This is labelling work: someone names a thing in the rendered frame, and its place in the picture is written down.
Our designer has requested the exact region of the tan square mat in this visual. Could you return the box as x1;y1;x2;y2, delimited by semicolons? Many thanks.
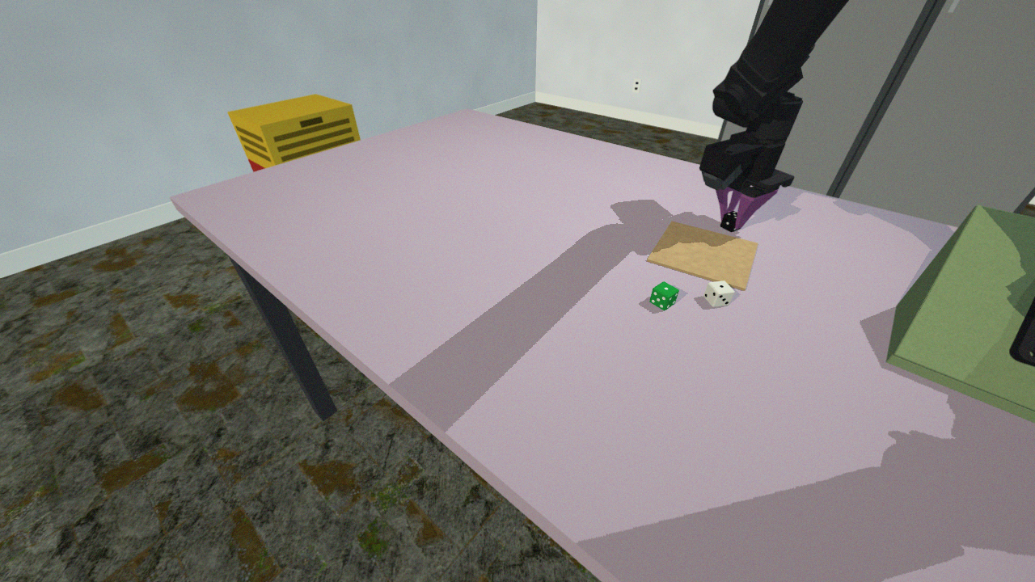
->
647;221;758;291

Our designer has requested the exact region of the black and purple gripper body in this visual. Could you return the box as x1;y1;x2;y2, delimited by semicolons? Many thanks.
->
728;132;794;198

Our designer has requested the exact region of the white die with black pips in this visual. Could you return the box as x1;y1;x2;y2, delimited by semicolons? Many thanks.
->
703;280;735;307

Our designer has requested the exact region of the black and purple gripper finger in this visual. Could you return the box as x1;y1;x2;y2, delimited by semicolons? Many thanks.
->
735;190;778;230
716;187;741;221

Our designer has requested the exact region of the green die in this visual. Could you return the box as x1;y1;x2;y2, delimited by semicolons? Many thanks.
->
649;281;679;310

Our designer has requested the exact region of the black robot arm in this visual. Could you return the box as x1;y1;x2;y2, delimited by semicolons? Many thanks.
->
699;0;1035;367

